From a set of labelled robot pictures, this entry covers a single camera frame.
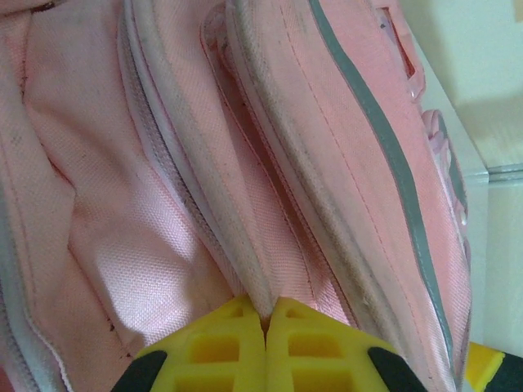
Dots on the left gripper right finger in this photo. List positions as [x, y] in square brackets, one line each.
[314, 355]

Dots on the pink student backpack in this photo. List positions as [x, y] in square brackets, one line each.
[204, 163]

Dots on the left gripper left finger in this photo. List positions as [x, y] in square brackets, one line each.
[212, 351]

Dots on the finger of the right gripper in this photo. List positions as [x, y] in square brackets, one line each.
[480, 367]

